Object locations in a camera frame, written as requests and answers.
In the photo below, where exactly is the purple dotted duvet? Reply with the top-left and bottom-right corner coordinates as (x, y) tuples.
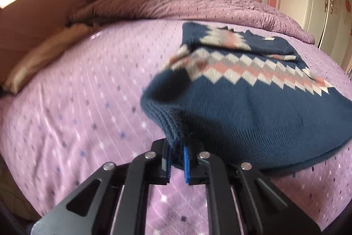
(66, 0), (315, 44)

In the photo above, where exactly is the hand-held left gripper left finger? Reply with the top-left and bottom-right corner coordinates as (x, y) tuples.
(31, 139), (174, 235)

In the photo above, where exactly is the navy diamond-pattern knit sweater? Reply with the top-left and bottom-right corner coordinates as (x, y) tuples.
(140, 21), (352, 178)

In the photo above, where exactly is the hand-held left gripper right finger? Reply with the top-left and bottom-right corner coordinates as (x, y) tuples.
(183, 139), (321, 235)

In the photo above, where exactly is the tan pillow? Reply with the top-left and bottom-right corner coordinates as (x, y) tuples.
(3, 23), (100, 94)

